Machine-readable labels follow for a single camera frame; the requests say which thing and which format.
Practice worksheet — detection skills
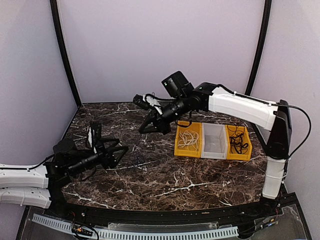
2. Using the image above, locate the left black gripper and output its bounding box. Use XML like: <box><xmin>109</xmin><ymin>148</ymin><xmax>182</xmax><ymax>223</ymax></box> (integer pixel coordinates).
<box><xmin>68</xmin><ymin>137</ymin><xmax>129</xmax><ymax>177</ymax></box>

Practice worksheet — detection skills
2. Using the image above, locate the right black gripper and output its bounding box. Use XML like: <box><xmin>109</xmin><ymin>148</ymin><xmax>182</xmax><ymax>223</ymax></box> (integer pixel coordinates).
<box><xmin>138</xmin><ymin>95</ymin><xmax>189</xmax><ymax>136</ymax></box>

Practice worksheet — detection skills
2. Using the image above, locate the yellow bin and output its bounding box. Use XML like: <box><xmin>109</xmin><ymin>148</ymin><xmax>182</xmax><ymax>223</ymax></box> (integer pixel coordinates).
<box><xmin>225</xmin><ymin>125</ymin><xmax>253</xmax><ymax>162</ymax></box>
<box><xmin>174</xmin><ymin>122</ymin><xmax>203</xmax><ymax>158</ymax></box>

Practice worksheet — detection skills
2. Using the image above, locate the white translucent bin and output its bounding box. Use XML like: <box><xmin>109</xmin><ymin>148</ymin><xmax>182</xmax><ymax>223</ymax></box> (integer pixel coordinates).
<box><xmin>200</xmin><ymin>123</ymin><xmax>228</xmax><ymax>160</ymax></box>

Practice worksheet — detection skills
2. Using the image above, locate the thick black cable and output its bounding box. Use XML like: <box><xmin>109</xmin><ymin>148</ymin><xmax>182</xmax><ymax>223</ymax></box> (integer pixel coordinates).
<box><xmin>228</xmin><ymin>132</ymin><xmax>249</xmax><ymax>155</ymax></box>

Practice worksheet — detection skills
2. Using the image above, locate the thin black cable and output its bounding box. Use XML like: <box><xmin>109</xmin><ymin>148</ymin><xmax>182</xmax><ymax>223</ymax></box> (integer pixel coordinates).
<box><xmin>226</xmin><ymin>124</ymin><xmax>247</xmax><ymax>138</ymax></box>

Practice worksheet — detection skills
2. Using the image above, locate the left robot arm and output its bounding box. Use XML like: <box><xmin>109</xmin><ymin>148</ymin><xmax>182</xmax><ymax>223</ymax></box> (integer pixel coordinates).
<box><xmin>0</xmin><ymin>138</ymin><xmax>129</xmax><ymax>218</ymax></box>

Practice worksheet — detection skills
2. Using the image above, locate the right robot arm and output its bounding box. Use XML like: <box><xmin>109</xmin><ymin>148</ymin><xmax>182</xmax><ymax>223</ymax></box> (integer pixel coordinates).
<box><xmin>133</xmin><ymin>71</ymin><xmax>294</xmax><ymax>217</ymax></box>

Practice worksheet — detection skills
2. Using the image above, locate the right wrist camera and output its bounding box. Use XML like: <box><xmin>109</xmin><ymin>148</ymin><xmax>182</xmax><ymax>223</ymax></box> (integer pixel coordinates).
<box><xmin>132</xmin><ymin>94</ymin><xmax>163</xmax><ymax>114</ymax></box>

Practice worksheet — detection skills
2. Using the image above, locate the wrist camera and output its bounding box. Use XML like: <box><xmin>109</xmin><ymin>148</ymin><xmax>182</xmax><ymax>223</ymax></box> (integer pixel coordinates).
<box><xmin>86</xmin><ymin>121</ymin><xmax>102</xmax><ymax>152</ymax></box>
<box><xmin>132</xmin><ymin>94</ymin><xmax>163</xmax><ymax>114</ymax></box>

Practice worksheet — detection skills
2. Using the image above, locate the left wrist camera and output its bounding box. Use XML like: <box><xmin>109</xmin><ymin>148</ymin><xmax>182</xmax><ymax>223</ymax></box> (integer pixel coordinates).
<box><xmin>86</xmin><ymin>121</ymin><xmax>102</xmax><ymax>152</ymax></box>

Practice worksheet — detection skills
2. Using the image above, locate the white slotted cable duct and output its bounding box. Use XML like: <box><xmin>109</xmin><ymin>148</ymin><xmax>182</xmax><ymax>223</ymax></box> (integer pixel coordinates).
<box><xmin>32</xmin><ymin>214</ymin><xmax>239</xmax><ymax>240</ymax></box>

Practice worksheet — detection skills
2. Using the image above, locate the left black frame post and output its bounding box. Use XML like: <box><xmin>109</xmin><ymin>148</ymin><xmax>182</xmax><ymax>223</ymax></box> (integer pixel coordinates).
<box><xmin>49</xmin><ymin>0</ymin><xmax>82</xmax><ymax>108</ymax></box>

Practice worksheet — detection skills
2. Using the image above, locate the black frame post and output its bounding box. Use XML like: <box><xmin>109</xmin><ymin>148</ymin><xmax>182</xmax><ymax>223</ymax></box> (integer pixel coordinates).
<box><xmin>49</xmin><ymin>0</ymin><xmax>82</xmax><ymax>108</ymax></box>
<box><xmin>245</xmin><ymin>0</ymin><xmax>272</xmax><ymax>96</ymax></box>

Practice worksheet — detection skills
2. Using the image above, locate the right black frame post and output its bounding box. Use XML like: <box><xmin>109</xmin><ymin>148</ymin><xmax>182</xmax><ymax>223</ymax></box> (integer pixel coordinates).
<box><xmin>245</xmin><ymin>0</ymin><xmax>272</xmax><ymax>96</ymax></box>

